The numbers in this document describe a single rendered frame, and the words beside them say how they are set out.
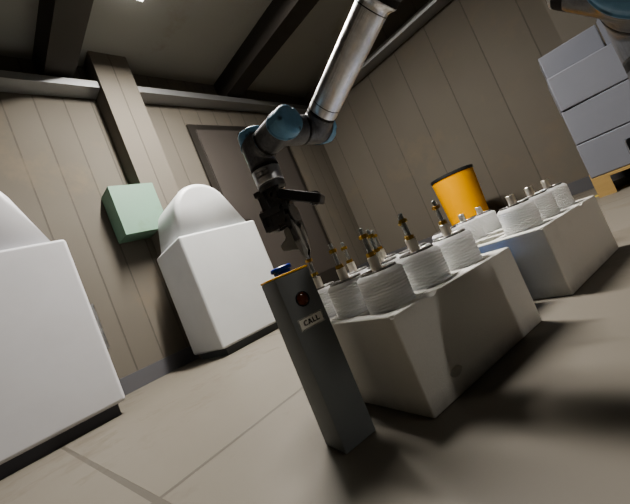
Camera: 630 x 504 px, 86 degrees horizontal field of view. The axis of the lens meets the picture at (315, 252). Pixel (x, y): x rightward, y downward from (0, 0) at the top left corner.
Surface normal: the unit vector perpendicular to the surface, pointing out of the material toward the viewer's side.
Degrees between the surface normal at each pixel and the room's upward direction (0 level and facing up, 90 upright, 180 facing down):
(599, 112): 90
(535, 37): 90
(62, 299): 90
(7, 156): 90
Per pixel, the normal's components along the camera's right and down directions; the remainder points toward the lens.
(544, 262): -0.78, 0.30
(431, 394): 0.47, -0.24
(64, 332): 0.64, -0.31
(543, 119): -0.65, 0.23
